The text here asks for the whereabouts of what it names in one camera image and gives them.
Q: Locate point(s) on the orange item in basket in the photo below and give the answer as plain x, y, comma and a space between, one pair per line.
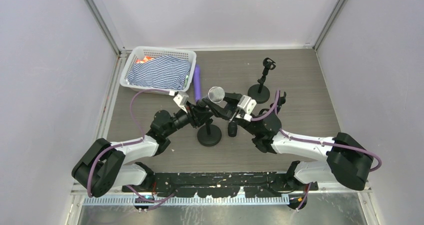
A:
144, 60

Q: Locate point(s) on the white slotted cable duct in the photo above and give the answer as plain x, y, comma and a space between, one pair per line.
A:
127, 200

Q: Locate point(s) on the silver microphone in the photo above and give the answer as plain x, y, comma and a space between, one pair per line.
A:
215, 95

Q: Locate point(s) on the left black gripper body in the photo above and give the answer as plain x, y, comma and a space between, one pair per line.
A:
192, 112

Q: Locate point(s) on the right aluminium frame post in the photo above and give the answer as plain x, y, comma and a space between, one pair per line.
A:
329, 23

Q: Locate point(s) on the white plastic basket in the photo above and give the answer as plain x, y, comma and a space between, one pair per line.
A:
141, 51

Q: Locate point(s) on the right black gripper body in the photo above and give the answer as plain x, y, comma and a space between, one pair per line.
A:
231, 107

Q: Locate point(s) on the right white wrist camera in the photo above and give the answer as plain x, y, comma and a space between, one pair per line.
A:
245, 107

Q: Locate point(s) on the aluminium frame post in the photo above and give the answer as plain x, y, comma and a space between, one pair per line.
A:
329, 23
103, 26

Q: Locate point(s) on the purple microphone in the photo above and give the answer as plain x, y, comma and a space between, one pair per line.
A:
197, 83

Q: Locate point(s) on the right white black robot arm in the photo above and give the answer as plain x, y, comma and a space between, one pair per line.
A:
341, 158

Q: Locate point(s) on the black microphone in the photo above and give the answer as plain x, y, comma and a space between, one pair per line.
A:
232, 129

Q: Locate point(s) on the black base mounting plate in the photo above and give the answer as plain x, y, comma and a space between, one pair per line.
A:
221, 184

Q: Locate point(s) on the left aluminium frame post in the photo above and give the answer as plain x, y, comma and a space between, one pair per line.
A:
103, 26

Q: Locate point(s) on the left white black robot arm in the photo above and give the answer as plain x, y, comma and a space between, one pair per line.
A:
106, 165

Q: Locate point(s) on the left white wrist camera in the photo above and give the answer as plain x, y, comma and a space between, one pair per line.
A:
180, 98

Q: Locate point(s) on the black mic stand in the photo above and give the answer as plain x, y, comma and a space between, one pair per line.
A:
259, 92
209, 134
276, 106

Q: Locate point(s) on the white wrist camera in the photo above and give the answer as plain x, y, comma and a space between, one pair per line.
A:
180, 98
245, 107

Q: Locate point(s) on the blue white striped cloth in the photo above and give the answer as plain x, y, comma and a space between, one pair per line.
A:
163, 72

